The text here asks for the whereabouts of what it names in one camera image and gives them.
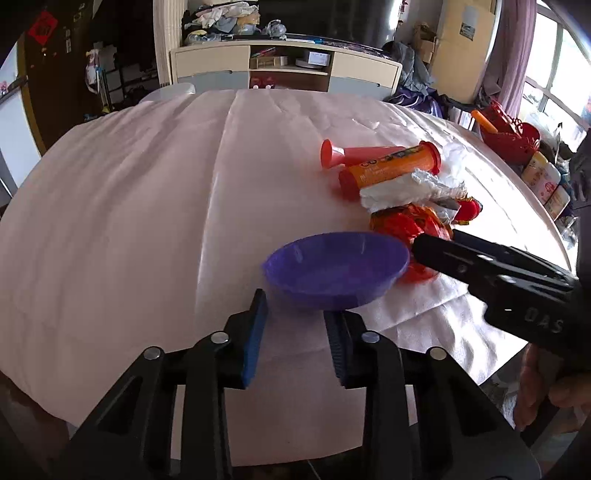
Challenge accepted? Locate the orange stick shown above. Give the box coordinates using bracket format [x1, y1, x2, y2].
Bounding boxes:
[471, 109, 499, 132]

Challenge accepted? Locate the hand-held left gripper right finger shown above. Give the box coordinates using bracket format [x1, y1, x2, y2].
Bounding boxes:
[323, 310, 541, 480]

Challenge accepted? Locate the red foil snack wrapper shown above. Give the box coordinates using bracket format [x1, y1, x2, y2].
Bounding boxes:
[368, 204, 455, 284]

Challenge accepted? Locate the person's right hand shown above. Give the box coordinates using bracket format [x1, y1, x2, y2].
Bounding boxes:
[512, 344, 591, 435]

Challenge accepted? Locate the pile of clothes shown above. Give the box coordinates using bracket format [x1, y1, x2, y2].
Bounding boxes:
[182, 2, 289, 44]

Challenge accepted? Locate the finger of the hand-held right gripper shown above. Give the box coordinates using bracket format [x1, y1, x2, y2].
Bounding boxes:
[451, 230, 579, 283]
[411, 233, 575, 291]

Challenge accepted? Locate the red plastic basket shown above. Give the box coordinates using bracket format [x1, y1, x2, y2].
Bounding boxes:
[479, 100, 542, 166]

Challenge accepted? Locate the window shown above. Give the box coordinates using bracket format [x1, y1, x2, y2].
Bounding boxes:
[517, 9, 591, 153]

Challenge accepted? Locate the purple plastic bowl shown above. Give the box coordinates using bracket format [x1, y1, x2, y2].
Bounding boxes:
[262, 231, 411, 311]

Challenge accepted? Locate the dark grey cloth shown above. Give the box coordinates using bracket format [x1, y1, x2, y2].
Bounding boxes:
[569, 134, 591, 213]

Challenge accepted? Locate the beige cabinet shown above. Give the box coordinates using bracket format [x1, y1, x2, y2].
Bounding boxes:
[170, 41, 403, 100]

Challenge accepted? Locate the dark wooden door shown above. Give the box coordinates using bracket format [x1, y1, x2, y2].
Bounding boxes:
[18, 0, 158, 153]

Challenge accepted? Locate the orange tube can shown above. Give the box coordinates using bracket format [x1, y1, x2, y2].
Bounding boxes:
[338, 142, 443, 201]

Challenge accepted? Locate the black television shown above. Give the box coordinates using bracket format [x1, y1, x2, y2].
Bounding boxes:
[259, 0, 402, 47]

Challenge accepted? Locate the large cardboard box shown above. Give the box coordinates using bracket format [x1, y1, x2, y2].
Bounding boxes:
[427, 0, 502, 104]

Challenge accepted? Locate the blue cloth pile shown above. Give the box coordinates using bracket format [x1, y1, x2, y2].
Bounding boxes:
[385, 41, 451, 118]

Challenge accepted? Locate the red door decoration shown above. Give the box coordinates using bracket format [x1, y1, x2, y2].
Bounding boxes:
[27, 13, 58, 46]

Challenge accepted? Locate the clear plastic bag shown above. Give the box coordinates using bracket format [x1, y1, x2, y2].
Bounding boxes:
[434, 141, 467, 185]

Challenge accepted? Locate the small open cardboard box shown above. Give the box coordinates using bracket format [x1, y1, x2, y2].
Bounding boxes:
[412, 22, 439, 63]

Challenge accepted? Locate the white plastic bag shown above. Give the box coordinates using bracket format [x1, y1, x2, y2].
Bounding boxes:
[359, 168, 467, 214]

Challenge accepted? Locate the purple curtain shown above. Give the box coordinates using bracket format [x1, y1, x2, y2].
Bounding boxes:
[487, 0, 539, 121]

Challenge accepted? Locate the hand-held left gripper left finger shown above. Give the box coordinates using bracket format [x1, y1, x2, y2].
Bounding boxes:
[69, 288, 269, 480]

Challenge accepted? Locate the pink tablecloth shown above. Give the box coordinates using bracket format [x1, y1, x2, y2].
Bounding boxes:
[0, 88, 573, 467]

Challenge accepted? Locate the red plastic horn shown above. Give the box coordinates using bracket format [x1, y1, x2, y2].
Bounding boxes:
[320, 138, 407, 171]

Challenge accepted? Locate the small red wrapper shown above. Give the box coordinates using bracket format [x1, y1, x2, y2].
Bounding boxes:
[455, 196, 484, 227]

